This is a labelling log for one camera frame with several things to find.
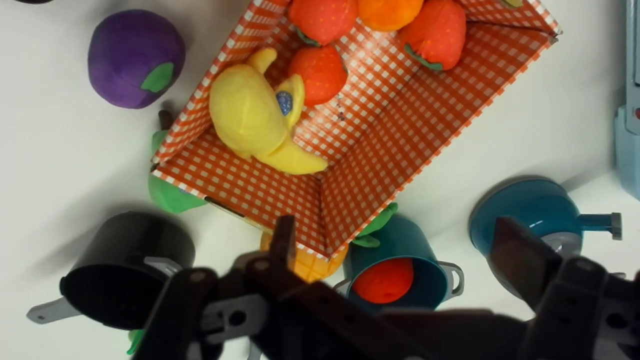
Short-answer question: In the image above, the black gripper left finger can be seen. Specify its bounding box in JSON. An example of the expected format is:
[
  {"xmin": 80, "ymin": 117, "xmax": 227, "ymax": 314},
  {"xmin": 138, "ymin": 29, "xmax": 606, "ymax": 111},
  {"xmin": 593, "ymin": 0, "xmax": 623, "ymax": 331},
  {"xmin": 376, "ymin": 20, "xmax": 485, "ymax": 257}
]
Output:
[{"xmin": 263, "ymin": 215, "xmax": 347, "ymax": 314}]

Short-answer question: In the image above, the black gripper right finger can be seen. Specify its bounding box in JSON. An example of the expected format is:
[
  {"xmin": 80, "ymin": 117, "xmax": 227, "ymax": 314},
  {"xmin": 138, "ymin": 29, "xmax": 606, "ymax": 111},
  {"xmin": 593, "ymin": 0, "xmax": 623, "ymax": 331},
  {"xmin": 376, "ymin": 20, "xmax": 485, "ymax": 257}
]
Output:
[{"xmin": 489, "ymin": 219, "xmax": 564, "ymax": 308}]

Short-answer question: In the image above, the yellow banana plush toy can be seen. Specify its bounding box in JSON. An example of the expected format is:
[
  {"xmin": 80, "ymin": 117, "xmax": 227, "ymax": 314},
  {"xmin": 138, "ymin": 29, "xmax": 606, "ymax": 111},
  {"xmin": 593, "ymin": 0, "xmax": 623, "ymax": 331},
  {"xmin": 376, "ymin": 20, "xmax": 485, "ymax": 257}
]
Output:
[{"xmin": 208, "ymin": 49, "xmax": 327, "ymax": 176}]

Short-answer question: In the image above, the orange pumpkin plush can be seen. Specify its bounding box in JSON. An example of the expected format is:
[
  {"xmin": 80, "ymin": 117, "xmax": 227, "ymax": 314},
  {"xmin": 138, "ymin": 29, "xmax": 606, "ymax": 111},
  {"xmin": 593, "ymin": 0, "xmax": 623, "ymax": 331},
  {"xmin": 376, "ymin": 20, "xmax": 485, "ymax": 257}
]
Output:
[{"xmin": 291, "ymin": 238, "xmax": 347, "ymax": 282}]

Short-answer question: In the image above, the teal toy pot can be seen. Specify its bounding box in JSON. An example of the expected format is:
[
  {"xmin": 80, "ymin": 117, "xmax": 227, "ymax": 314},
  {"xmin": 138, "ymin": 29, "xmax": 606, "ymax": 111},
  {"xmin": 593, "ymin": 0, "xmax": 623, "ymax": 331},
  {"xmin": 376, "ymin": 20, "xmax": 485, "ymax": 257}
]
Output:
[{"xmin": 342, "ymin": 215, "xmax": 464, "ymax": 312}]

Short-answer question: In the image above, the red tomato plush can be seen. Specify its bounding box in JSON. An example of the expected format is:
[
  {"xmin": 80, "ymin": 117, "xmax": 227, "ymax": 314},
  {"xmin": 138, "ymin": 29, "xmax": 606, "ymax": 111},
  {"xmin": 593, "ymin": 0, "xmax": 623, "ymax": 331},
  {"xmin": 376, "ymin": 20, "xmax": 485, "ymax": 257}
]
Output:
[{"xmin": 354, "ymin": 258, "xmax": 414, "ymax": 304}]

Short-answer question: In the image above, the green pear plush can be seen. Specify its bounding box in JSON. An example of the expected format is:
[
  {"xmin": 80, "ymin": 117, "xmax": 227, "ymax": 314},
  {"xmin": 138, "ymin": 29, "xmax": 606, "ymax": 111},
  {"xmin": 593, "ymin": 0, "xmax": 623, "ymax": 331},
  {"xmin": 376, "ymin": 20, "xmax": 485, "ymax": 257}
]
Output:
[{"xmin": 145, "ymin": 128, "xmax": 208, "ymax": 217}]

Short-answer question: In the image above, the black toy saucepan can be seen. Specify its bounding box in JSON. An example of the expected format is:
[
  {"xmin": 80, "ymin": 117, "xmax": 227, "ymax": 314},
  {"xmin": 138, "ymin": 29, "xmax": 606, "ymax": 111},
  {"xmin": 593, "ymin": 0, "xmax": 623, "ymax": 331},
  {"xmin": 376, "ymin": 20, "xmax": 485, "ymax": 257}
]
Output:
[{"xmin": 26, "ymin": 213, "xmax": 195, "ymax": 331}]

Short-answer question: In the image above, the orange checkered box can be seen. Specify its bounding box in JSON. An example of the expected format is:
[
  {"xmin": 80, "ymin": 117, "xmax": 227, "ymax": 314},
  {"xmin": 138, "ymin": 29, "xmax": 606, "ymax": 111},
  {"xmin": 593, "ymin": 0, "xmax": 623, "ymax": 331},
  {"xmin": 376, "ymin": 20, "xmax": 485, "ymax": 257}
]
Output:
[{"xmin": 151, "ymin": 0, "xmax": 560, "ymax": 258}]

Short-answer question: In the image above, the red strawberry plush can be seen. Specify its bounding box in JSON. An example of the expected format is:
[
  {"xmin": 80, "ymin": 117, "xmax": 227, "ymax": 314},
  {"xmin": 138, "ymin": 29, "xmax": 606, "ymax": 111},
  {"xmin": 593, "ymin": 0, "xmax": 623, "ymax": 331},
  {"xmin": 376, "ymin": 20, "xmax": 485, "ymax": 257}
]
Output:
[{"xmin": 397, "ymin": 0, "xmax": 465, "ymax": 72}]

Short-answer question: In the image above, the purple plum plush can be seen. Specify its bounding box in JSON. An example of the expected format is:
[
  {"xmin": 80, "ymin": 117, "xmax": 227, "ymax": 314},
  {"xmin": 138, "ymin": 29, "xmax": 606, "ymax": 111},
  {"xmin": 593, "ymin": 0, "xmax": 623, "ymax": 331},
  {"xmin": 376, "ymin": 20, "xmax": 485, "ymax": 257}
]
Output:
[{"xmin": 87, "ymin": 11, "xmax": 186, "ymax": 109}]

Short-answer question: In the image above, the light blue toaster oven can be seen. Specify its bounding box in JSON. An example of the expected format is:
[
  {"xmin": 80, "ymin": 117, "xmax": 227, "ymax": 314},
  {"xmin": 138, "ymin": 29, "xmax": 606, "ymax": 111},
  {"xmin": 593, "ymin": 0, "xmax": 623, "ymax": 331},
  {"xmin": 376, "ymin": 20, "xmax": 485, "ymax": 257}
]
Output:
[{"xmin": 614, "ymin": 0, "xmax": 640, "ymax": 200}]

